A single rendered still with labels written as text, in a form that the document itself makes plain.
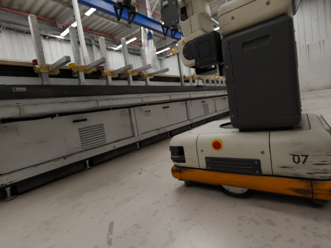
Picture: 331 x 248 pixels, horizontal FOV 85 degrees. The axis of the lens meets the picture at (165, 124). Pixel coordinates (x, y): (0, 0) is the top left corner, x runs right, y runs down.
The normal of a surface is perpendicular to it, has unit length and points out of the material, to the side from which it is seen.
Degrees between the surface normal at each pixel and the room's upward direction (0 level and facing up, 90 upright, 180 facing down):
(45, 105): 90
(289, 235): 0
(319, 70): 90
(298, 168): 90
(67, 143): 90
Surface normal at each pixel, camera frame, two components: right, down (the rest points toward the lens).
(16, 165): 0.79, -0.07
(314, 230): -0.15, -0.98
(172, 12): -0.59, 0.16
